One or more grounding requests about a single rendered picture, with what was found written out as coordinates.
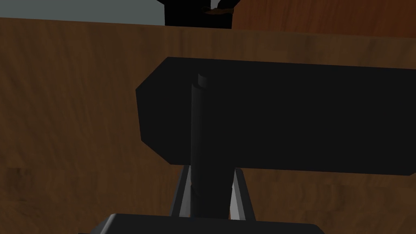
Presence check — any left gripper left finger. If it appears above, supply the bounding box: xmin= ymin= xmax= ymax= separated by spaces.
xmin=169 ymin=165 xmax=193 ymax=218

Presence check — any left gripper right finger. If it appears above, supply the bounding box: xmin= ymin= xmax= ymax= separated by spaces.
xmin=229 ymin=167 xmax=257 ymax=222

